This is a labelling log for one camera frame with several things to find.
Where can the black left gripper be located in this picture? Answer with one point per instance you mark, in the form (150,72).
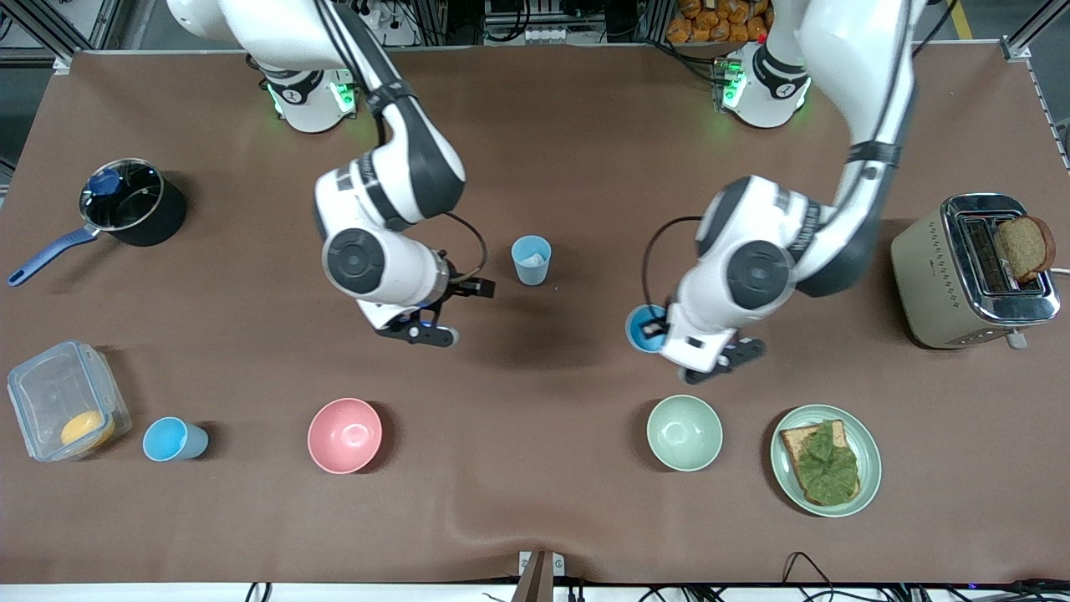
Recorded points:
(651,329)

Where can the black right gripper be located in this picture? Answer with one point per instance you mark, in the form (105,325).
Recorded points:
(456,288)

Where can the light blue plastic cup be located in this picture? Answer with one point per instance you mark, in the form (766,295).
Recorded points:
(532,257)
(167,439)
(635,315)

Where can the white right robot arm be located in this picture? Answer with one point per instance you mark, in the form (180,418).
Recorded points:
(368,263)

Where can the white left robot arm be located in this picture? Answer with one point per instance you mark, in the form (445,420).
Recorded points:
(756,276)

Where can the pale green bowl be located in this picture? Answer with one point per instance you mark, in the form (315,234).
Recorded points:
(684,432)

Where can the brown table cover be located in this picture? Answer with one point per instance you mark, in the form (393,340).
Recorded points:
(535,435)

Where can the toast slice under lettuce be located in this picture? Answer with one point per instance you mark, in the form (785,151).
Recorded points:
(792,441)

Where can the pink bowl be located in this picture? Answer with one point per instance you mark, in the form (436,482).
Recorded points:
(344,435)

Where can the green lettuce leaf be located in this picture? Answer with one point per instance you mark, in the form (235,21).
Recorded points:
(827,464)

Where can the pale green plate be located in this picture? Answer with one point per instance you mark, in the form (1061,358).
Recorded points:
(869,451)

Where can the beige chrome toaster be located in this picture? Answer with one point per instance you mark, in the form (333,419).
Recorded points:
(928,276)

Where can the bag of orange buns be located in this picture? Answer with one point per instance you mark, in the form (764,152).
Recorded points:
(719,21)

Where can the glass lid blue knob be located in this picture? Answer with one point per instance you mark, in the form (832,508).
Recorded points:
(125,196)

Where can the brown bread slice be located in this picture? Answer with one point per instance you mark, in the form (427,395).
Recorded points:
(1024,247)

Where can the orange round food piece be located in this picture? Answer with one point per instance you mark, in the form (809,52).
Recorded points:
(87,429)

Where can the clear plastic food container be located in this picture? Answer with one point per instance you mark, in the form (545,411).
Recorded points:
(50,385)

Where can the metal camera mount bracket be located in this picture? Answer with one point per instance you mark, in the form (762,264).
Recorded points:
(539,577)

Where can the metal corner bracket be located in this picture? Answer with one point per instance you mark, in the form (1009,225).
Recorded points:
(63,63)
(1018,50)

